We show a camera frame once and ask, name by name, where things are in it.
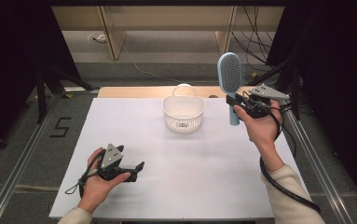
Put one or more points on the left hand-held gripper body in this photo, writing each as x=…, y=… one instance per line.
x=111, y=157

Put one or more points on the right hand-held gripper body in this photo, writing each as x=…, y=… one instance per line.
x=269, y=92

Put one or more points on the light blue hairbrush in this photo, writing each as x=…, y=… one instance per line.
x=230, y=71

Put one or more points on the white plastic basket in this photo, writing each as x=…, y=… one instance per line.
x=182, y=116

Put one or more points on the person's left hand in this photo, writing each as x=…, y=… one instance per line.
x=98, y=189

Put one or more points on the person's right hand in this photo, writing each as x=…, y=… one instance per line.
x=263, y=130

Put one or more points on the wooden table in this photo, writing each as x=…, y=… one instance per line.
x=129, y=92

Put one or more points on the black curtain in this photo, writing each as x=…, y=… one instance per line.
x=337, y=77
x=11, y=62

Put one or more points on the wooden bench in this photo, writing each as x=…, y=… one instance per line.
x=167, y=18

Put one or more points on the round floor socket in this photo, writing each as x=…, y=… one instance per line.
x=97, y=38

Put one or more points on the metal floor rail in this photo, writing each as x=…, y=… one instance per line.
x=319, y=161
x=20, y=168

